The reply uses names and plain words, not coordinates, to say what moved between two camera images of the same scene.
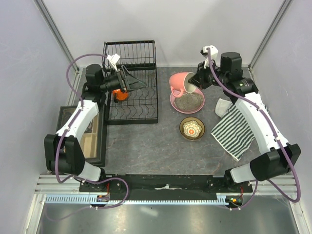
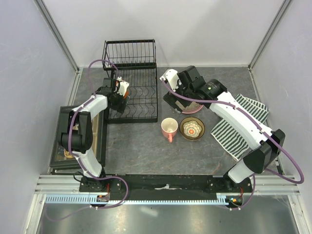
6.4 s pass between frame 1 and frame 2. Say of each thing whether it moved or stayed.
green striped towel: stayed
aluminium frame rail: stayed
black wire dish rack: stayed
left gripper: moved
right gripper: moved
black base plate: stayed
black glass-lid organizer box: stayed
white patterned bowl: stayed
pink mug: moved
